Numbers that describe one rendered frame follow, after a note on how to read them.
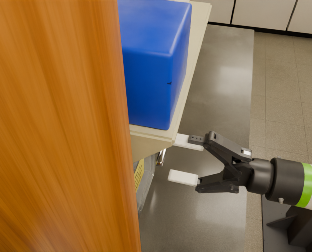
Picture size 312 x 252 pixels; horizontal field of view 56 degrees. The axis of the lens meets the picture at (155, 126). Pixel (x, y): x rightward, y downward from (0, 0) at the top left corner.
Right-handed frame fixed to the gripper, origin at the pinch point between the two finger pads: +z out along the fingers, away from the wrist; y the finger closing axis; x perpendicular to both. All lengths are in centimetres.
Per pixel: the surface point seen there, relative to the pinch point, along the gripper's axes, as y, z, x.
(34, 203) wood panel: 27.8, 8.8, 29.0
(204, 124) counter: -26.1, -4.5, -37.8
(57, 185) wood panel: 32.4, 5.2, 28.9
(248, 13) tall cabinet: -99, -28, -289
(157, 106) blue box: 34.5, -1.0, 20.0
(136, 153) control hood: 28.0, 1.1, 20.9
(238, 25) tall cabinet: -113, -20, -289
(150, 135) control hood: 31.0, -0.5, 20.6
